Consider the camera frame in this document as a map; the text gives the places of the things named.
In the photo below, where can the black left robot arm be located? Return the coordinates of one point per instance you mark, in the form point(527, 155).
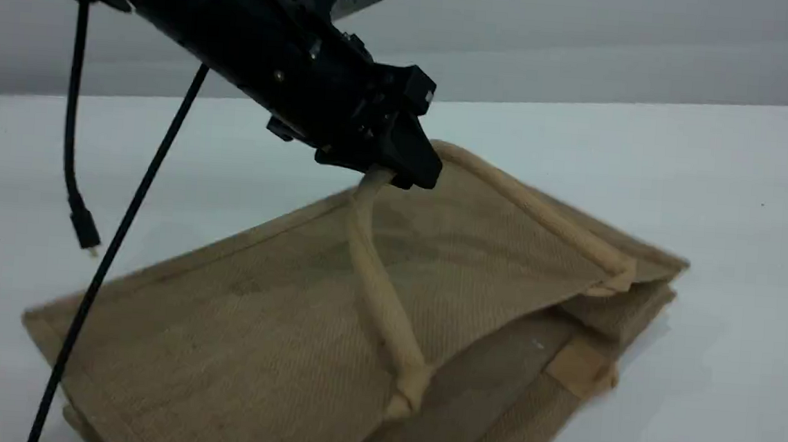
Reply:
point(194, 6)

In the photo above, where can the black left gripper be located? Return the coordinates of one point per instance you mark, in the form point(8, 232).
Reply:
point(347, 100)

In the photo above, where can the brown burlap tote bag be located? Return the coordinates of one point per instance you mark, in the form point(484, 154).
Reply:
point(277, 310)

